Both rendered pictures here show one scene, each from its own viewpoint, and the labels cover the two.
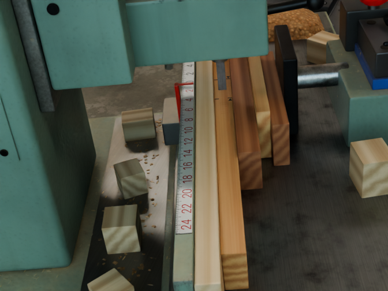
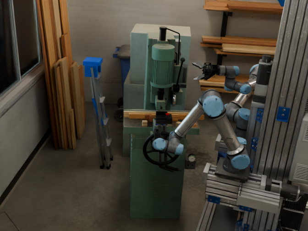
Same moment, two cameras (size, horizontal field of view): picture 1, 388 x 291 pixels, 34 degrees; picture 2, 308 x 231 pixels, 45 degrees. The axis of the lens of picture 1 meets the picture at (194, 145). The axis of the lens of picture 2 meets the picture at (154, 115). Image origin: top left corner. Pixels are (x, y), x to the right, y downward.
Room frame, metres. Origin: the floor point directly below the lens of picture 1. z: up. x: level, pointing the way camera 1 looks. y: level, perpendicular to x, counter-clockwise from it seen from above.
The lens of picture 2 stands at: (0.14, -2.78, 2.22)
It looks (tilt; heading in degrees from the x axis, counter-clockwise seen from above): 25 degrees down; 81
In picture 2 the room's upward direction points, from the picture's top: 3 degrees clockwise
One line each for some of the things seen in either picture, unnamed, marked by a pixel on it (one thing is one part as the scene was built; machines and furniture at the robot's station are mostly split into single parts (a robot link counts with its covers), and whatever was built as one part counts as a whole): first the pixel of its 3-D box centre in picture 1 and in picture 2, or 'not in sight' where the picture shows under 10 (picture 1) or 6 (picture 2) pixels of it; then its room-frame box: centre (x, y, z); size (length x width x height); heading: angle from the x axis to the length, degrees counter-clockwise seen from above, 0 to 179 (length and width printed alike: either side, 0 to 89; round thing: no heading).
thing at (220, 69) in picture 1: (220, 67); not in sight; (0.62, -0.04, 0.97); 0.01 x 0.01 x 0.05; 86
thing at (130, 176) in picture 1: (130, 178); not in sight; (0.66, 0.08, 0.82); 0.04 x 0.03 x 0.03; 17
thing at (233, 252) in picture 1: (222, 85); (166, 116); (0.68, -0.04, 0.92); 0.62 x 0.02 x 0.04; 176
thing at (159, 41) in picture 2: not in sight; (162, 37); (0.63, 0.10, 1.54); 0.08 x 0.08 x 0.17; 86
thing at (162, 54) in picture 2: not in sight; (162, 65); (0.62, -0.04, 1.35); 0.18 x 0.18 x 0.31
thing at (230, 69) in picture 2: not in sight; (231, 71); (1.13, -0.16, 1.35); 0.11 x 0.08 x 0.09; 176
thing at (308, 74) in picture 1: (313, 76); (161, 118); (0.62, -0.14, 0.95); 0.09 x 0.07 x 0.09; 176
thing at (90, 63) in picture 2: not in sight; (99, 114); (0.13, 0.74, 0.58); 0.27 x 0.25 x 1.16; 168
